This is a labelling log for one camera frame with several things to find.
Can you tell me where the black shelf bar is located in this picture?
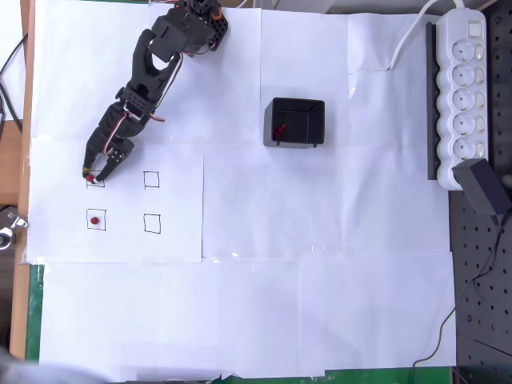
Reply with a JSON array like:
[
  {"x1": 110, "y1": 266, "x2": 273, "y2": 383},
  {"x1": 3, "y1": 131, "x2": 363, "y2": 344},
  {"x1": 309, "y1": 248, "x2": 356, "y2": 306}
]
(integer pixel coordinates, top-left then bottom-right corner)
[{"x1": 424, "y1": 22, "x2": 441, "y2": 181}]

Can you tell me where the black power adapter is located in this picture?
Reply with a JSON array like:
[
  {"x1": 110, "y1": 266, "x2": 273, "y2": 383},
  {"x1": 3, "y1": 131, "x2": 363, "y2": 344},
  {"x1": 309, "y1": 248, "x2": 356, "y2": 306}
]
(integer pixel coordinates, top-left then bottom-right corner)
[{"x1": 451, "y1": 158, "x2": 512, "y2": 216}]

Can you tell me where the metal clamp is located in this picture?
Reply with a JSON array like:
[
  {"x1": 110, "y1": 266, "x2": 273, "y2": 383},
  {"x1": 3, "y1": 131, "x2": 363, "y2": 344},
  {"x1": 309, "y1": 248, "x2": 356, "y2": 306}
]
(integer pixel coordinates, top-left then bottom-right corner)
[{"x1": 0, "y1": 214, "x2": 30, "y2": 251}]

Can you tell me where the black pegboard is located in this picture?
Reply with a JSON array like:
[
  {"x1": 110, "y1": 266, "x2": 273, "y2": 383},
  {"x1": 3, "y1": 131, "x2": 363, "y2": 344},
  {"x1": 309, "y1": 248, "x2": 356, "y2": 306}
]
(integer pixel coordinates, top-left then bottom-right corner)
[{"x1": 447, "y1": 0, "x2": 512, "y2": 384}]

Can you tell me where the white power strip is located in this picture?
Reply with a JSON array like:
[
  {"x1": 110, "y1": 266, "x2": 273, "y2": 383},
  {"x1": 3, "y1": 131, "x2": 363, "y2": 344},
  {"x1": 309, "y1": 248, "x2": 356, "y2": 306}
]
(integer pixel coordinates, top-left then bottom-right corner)
[{"x1": 434, "y1": 7, "x2": 490, "y2": 191}]

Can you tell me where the white paper with drawn squares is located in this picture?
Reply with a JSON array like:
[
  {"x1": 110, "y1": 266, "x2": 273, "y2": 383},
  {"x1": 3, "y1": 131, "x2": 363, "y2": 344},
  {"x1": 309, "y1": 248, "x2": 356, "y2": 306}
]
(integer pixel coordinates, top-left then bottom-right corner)
[{"x1": 26, "y1": 138, "x2": 205, "y2": 264}]

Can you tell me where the thin black cable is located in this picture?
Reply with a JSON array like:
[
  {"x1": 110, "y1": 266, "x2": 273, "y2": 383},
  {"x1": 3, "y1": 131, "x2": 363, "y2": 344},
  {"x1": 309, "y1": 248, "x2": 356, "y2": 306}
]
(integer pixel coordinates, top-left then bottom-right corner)
[{"x1": 410, "y1": 214, "x2": 506, "y2": 384}]

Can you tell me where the green cutting mat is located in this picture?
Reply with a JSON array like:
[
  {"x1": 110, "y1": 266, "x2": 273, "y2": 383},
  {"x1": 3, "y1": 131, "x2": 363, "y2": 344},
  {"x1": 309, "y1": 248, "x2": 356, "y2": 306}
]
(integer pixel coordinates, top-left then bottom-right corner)
[{"x1": 24, "y1": 263, "x2": 455, "y2": 384}]

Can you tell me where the black plastic box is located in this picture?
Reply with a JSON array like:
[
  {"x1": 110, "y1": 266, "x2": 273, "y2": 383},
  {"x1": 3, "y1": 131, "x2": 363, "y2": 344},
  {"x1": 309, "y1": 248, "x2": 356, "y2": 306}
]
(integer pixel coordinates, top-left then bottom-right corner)
[{"x1": 262, "y1": 96, "x2": 326, "y2": 151}]

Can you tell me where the white power cable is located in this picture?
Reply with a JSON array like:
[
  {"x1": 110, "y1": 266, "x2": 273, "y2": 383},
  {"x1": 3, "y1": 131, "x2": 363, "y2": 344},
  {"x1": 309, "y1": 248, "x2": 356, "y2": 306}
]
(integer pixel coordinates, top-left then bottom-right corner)
[{"x1": 389, "y1": 0, "x2": 438, "y2": 72}]

